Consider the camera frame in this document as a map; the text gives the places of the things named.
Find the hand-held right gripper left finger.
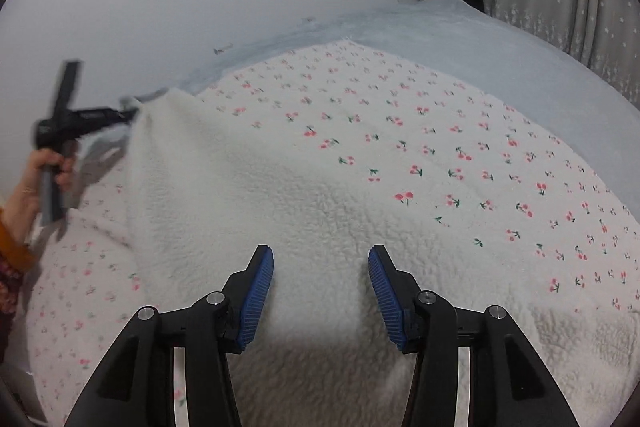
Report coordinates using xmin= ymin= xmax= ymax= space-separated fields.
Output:
xmin=64 ymin=244 xmax=275 ymax=427

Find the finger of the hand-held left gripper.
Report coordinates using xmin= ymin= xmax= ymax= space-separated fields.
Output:
xmin=119 ymin=91 xmax=168 ymax=110

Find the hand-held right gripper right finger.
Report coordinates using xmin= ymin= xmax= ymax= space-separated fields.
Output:
xmin=368 ymin=244 xmax=583 ymax=427

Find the white fleece jacket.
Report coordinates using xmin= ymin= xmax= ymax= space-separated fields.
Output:
xmin=122 ymin=87 xmax=638 ymax=427

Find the person's left forearm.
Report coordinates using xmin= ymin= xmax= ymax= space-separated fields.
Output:
xmin=0 ymin=202 xmax=41 ymax=273

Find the person's left hand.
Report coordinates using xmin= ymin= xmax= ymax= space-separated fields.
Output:
xmin=14 ymin=149 xmax=77 ymax=230

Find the cherry print bed sheet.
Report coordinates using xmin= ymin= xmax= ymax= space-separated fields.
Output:
xmin=25 ymin=38 xmax=640 ymax=427

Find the light blue blanket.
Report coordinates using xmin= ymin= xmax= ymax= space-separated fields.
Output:
xmin=175 ymin=0 xmax=640 ymax=233

